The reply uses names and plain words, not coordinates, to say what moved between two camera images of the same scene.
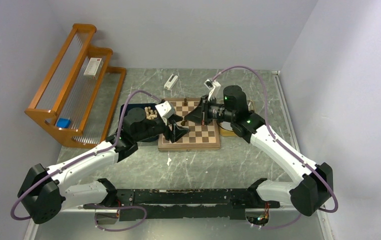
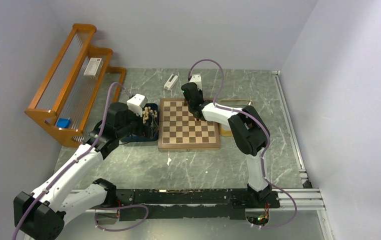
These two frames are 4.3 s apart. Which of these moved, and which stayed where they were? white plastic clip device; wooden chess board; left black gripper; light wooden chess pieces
Moved: left black gripper
Stayed: wooden chess board; light wooden chess pieces; white plastic clip device
